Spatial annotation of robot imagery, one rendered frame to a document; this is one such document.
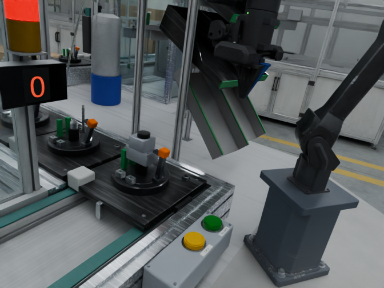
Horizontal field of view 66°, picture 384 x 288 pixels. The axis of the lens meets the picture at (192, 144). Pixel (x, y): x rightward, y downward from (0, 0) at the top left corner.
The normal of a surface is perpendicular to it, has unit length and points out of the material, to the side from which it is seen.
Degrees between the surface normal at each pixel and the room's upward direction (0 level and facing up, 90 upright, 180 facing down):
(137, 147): 90
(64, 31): 90
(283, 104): 90
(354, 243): 0
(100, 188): 0
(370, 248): 0
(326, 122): 62
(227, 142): 45
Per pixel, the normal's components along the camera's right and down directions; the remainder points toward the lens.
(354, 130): -0.40, 0.31
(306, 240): 0.35, 0.42
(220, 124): 0.60, -0.39
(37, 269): 0.13, -0.91
